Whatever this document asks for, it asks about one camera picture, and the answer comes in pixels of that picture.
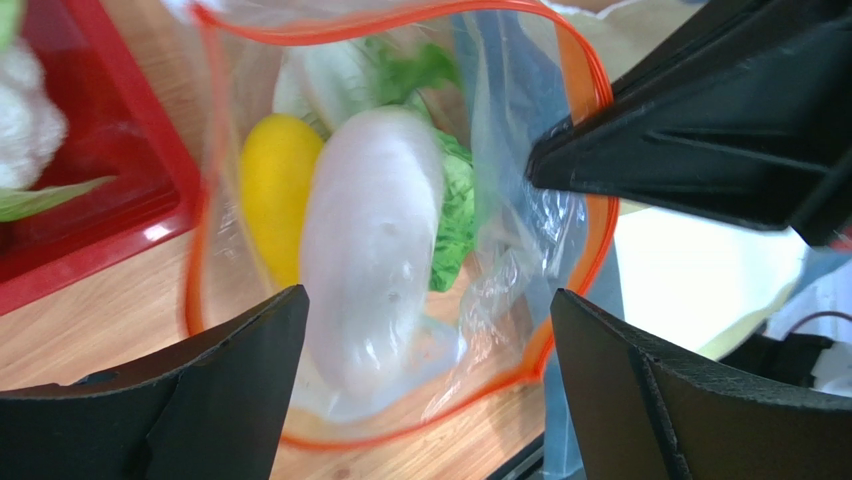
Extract white cauliflower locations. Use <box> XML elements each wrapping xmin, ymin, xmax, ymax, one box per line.
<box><xmin>1</xmin><ymin>1</ymin><xmax>113</xmax><ymax>223</ymax></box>

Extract clear zip top bag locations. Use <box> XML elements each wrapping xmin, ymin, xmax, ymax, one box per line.
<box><xmin>168</xmin><ymin>1</ymin><xmax>619</xmax><ymax>451</ymax></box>

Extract yellow bell pepper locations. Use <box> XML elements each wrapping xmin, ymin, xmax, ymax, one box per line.
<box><xmin>239</xmin><ymin>114</ymin><xmax>324</xmax><ymax>287</ymax></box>

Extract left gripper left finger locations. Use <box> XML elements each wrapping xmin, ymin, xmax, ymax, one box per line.
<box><xmin>1</xmin><ymin>286</ymin><xmax>309</xmax><ymax>479</ymax></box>

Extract green lettuce cabbage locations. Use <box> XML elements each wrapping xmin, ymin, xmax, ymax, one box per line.
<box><xmin>272</xmin><ymin>35</ymin><xmax>475</xmax><ymax>293</ymax></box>

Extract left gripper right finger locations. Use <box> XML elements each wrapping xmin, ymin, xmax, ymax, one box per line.
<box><xmin>550</xmin><ymin>290</ymin><xmax>851</xmax><ymax>479</ymax></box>

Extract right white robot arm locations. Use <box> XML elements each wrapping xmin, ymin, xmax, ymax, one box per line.
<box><xmin>527</xmin><ymin>1</ymin><xmax>851</xmax><ymax>396</ymax></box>

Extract plaid pillow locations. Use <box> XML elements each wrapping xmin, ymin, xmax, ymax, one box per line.
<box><xmin>433</xmin><ymin>1</ymin><xmax>847</xmax><ymax>452</ymax></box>

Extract white radish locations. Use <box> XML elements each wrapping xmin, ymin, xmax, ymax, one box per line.
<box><xmin>300</xmin><ymin>121</ymin><xmax>435</xmax><ymax>399</ymax></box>

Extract red plastic bin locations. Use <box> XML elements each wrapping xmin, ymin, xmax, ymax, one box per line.
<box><xmin>1</xmin><ymin>1</ymin><xmax>200</xmax><ymax>313</ymax></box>

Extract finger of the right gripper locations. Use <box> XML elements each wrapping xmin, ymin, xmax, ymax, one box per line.
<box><xmin>526</xmin><ymin>0</ymin><xmax>851</xmax><ymax>247</ymax></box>

